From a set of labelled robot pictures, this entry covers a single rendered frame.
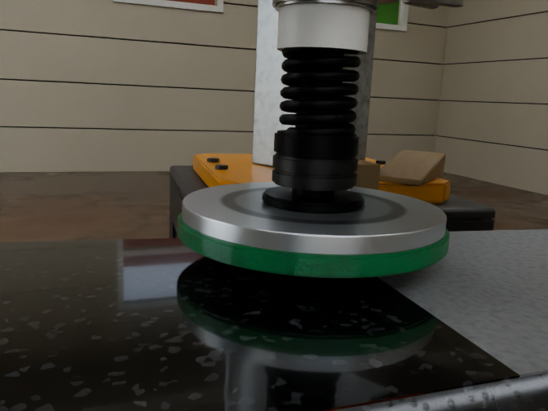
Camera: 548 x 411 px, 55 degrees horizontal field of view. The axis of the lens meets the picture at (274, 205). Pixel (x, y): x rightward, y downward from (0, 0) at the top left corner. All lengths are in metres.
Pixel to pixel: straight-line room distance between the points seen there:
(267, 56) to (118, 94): 5.26
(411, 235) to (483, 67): 7.13
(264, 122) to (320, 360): 0.96
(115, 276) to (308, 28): 0.23
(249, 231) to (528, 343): 0.18
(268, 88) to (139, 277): 0.85
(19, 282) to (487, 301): 0.32
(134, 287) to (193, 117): 6.19
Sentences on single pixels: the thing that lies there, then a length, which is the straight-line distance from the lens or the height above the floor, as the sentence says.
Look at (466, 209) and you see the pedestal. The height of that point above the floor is 0.74.
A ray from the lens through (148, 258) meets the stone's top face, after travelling 0.44.
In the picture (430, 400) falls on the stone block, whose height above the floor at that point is 0.80.
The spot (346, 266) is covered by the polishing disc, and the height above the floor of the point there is 0.83.
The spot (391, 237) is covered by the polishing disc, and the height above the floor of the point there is 0.85.
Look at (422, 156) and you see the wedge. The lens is 1.22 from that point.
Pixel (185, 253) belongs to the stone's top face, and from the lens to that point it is 0.45.
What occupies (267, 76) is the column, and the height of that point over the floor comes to 0.98.
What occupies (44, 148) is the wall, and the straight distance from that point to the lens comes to 6.43.
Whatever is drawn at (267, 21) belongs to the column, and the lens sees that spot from 1.22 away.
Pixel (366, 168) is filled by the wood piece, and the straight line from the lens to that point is 0.92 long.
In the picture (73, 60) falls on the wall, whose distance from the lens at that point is 6.40.
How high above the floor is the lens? 0.93
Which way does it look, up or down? 12 degrees down
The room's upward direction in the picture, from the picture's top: 3 degrees clockwise
